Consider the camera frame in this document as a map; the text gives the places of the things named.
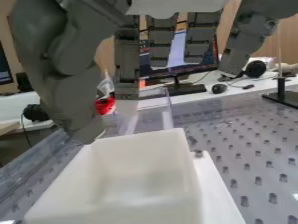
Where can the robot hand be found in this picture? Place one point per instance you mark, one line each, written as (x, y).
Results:
(58, 60)

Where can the computer screen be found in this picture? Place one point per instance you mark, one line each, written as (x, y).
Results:
(5, 66)
(179, 50)

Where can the black headphones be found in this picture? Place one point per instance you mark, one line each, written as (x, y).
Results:
(256, 69)
(35, 112)

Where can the red tray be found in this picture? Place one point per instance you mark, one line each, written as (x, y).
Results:
(106, 107)

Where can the clear box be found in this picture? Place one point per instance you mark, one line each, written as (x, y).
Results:
(154, 113)

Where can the black mouse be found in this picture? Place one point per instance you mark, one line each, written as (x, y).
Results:
(220, 88)

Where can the small white box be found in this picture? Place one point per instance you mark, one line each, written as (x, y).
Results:
(134, 173)

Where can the white desk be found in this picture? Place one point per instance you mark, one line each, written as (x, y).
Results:
(248, 91)

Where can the thin stick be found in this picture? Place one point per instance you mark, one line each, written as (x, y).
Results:
(280, 73)

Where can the black plate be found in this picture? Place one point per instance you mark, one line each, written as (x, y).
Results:
(284, 99)

